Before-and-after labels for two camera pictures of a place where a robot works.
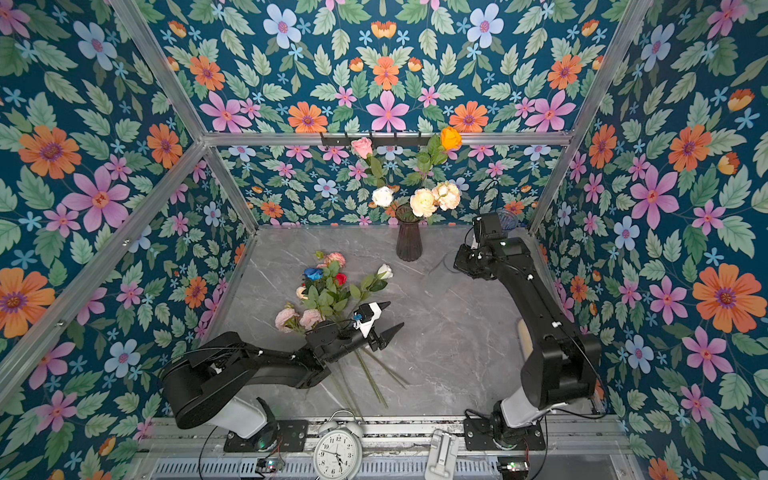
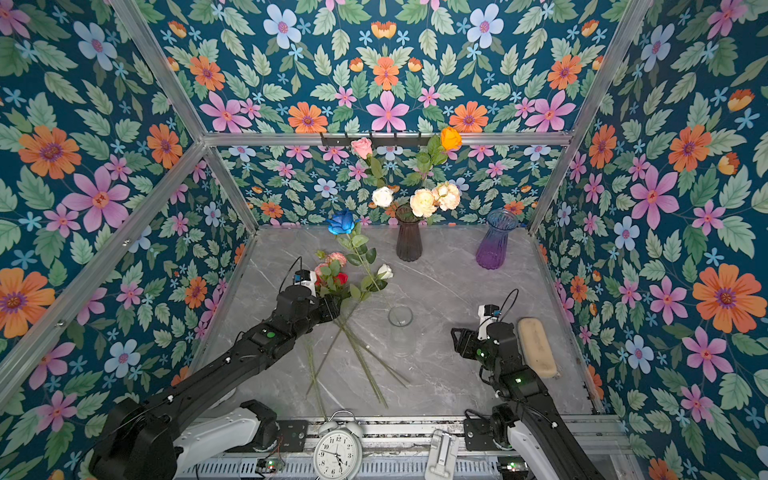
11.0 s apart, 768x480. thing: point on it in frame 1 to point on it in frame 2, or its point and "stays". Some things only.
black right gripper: [461, 264] to [468, 339]
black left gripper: [384, 338] to [329, 306]
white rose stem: [383, 196] stays
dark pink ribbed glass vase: [408, 238] stays
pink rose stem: [363, 148] stays
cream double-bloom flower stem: [445, 196] stays
